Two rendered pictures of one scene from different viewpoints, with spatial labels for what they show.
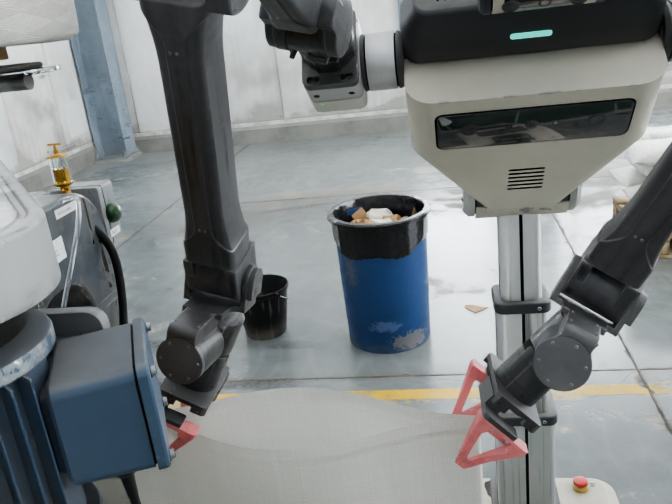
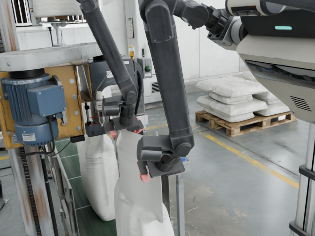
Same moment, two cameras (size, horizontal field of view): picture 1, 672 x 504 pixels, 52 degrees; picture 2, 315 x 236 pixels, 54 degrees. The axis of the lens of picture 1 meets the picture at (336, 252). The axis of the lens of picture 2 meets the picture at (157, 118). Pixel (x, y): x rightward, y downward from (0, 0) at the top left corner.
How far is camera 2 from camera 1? 0.91 m
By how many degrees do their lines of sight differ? 53
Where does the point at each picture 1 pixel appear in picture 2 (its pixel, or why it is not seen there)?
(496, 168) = (283, 93)
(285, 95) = not seen: outside the picture
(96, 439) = (32, 103)
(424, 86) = (243, 45)
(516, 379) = not seen: hidden behind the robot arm
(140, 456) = (37, 111)
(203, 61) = (90, 24)
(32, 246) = (26, 58)
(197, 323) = (108, 100)
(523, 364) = not seen: hidden behind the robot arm
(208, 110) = (96, 38)
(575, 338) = (141, 142)
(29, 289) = (23, 66)
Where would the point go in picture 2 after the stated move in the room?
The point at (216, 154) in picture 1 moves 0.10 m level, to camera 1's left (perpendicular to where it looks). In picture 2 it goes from (104, 51) to (92, 49)
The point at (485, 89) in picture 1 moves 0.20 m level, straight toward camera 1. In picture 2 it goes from (258, 51) to (202, 57)
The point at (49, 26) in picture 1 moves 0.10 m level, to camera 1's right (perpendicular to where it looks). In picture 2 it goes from (58, 12) to (68, 11)
